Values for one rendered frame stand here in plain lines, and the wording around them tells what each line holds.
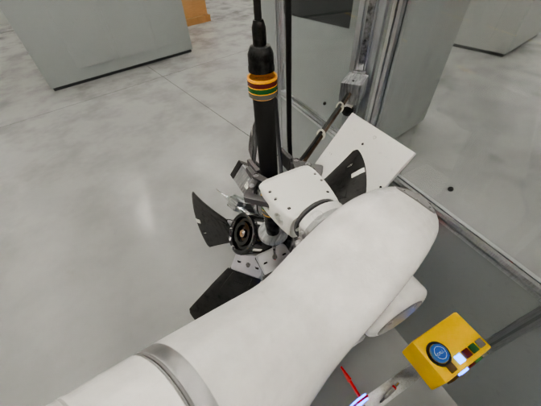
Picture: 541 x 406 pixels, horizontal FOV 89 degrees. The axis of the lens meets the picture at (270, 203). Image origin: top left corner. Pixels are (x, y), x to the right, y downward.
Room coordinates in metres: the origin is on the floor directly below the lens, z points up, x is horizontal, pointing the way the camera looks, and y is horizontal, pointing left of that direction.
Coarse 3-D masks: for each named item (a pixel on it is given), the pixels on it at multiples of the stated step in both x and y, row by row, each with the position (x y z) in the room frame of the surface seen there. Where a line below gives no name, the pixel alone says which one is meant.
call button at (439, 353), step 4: (436, 344) 0.19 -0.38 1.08; (432, 348) 0.18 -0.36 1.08; (436, 348) 0.18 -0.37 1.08; (440, 348) 0.18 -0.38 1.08; (444, 348) 0.18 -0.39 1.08; (432, 352) 0.17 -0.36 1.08; (436, 352) 0.17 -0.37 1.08; (440, 352) 0.17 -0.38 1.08; (444, 352) 0.17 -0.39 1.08; (432, 356) 0.17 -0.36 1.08; (436, 356) 0.16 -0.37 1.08; (440, 356) 0.16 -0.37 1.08; (444, 356) 0.16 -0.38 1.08; (448, 356) 0.16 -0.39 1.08; (436, 360) 0.16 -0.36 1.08; (440, 360) 0.16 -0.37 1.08; (444, 360) 0.16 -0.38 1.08
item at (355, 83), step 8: (352, 72) 0.98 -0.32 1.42; (360, 72) 0.97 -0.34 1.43; (344, 80) 0.93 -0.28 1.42; (352, 80) 0.92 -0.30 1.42; (360, 80) 0.92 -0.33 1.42; (344, 88) 0.90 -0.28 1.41; (352, 88) 0.89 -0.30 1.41; (360, 88) 0.88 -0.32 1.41; (344, 96) 0.90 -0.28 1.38; (352, 96) 0.89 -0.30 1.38; (360, 96) 0.88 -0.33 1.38; (352, 104) 0.88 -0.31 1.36
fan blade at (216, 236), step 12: (192, 192) 0.73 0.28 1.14; (192, 204) 0.71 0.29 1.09; (204, 204) 0.65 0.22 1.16; (204, 216) 0.64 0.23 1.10; (216, 216) 0.60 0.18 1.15; (204, 228) 0.64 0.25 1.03; (216, 228) 0.60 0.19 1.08; (228, 228) 0.56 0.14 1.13; (204, 240) 0.64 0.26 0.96; (216, 240) 0.61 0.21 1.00; (228, 240) 0.57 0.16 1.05
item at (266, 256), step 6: (276, 246) 0.43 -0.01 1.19; (282, 246) 0.43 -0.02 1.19; (264, 252) 0.42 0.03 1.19; (270, 252) 0.42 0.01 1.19; (276, 252) 0.41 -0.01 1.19; (282, 252) 0.41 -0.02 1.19; (288, 252) 0.41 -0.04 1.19; (258, 258) 0.40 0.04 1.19; (264, 258) 0.40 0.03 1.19; (270, 258) 0.40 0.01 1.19; (282, 258) 0.40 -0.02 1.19; (264, 264) 0.38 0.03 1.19; (270, 264) 0.38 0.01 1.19; (276, 264) 0.38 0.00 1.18; (264, 270) 0.37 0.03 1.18; (270, 270) 0.36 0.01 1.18
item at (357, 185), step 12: (348, 156) 0.55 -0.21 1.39; (360, 156) 0.51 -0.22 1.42; (336, 168) 0.54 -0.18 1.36; (360, 168) 0.46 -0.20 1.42; (324, 180) 0.52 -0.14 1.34; (336, 180) 0.47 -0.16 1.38; (348, 180) 0.45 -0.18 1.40; (360, 180) 0.42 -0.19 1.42; (336, 192) 0.43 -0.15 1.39; (348, 192) 0.41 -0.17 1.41; (360, 192) 0.39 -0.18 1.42
